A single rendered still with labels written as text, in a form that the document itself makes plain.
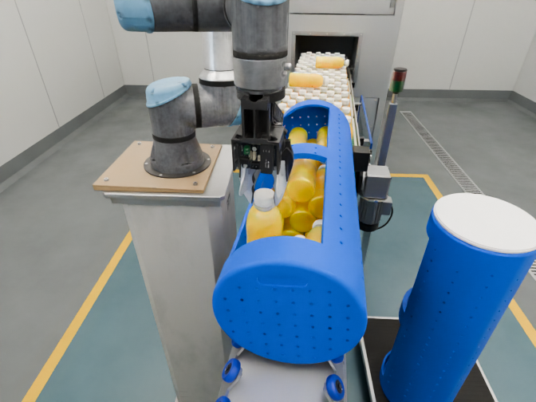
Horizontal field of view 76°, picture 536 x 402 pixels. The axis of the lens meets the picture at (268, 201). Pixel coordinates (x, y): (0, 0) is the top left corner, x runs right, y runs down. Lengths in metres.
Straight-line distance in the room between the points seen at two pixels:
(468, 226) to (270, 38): 0.80
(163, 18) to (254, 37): 0.15
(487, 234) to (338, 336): 0.56
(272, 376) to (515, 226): 0.77
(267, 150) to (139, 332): 1.72
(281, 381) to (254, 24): 0.65
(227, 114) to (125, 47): 5.19
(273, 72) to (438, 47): 5.52
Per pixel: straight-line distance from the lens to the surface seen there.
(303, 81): 1.92
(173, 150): 0.95
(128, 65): 6.12
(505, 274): 1.11
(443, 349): 1.33
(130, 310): 2.22
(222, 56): 0.91
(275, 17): 0.47
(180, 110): 0.92
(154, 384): 1.91
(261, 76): 0.48
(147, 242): 1.05
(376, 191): 1.66
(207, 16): 0.56
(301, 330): 0.68
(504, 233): 1.12
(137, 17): 0.56
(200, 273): 1.09
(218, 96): 0.92
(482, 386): 1.90
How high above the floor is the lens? 1.61
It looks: 33 degrees down
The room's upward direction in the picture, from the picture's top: straight up
